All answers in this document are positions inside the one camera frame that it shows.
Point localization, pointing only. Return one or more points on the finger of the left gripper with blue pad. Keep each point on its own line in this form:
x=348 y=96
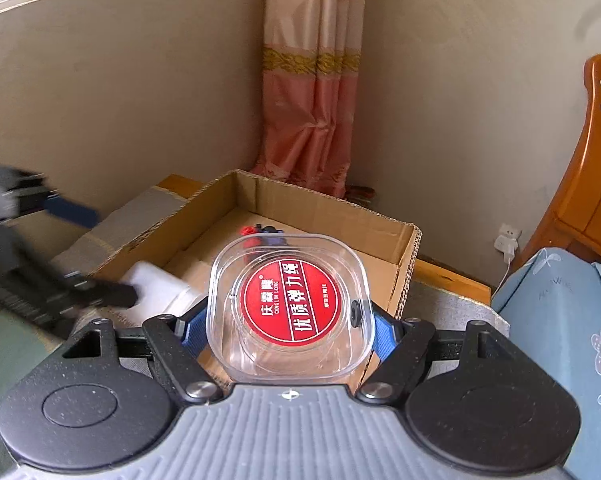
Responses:
x=62 y=208

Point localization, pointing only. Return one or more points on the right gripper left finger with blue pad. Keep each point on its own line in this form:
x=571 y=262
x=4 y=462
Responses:
x=104 y=397

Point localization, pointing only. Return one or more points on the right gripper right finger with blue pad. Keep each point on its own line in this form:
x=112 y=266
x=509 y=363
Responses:
x=469 y=400

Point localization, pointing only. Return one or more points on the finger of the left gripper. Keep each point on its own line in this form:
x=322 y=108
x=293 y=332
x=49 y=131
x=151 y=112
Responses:
x=86 y=292

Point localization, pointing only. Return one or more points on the white plastic box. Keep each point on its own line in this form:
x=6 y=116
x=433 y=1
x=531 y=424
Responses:
x=159 y=292

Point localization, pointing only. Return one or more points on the clear box red label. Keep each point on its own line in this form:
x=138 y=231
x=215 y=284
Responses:
x=295 y=314

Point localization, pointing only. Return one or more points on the dark blue dice cube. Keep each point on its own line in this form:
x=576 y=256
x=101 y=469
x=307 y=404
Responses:
x=269 y=236

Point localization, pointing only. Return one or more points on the checked table cloth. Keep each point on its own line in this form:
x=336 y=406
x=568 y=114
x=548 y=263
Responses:
x=260 y=431

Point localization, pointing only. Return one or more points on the blue floral bedding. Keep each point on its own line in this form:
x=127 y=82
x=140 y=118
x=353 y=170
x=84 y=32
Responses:
x=553 y=307

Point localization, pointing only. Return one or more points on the cardboard box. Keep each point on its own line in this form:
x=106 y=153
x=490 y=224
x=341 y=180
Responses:
x=186 y=241

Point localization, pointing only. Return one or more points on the wooden headboard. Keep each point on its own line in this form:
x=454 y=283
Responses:
x=573 y=219

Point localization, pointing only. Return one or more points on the pink curtain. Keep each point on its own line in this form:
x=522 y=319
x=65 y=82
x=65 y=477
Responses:
x=310 y=72

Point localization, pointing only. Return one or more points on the white wall plug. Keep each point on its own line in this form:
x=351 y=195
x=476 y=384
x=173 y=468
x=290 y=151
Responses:
x=507 y=242

